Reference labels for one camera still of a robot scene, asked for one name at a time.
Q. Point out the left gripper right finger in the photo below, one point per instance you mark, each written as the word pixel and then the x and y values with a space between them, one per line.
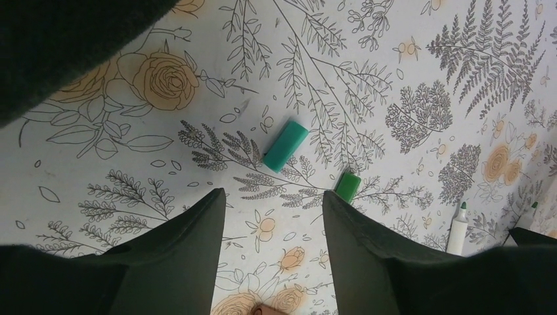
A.
pixel 378 271

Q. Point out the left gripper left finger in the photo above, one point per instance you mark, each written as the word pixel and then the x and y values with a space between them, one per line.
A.
pixel 170 269

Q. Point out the green capped marker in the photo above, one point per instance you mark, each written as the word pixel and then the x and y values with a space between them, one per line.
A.
pixel 457 233

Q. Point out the green pen cap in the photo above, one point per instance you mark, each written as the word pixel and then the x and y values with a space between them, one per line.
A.
pixel 348 186

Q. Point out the teal capped marker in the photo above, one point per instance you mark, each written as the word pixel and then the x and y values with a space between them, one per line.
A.
pixel 524 221

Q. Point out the floral patterned table mat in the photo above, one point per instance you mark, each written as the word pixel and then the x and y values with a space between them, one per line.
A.
pixel 118 116

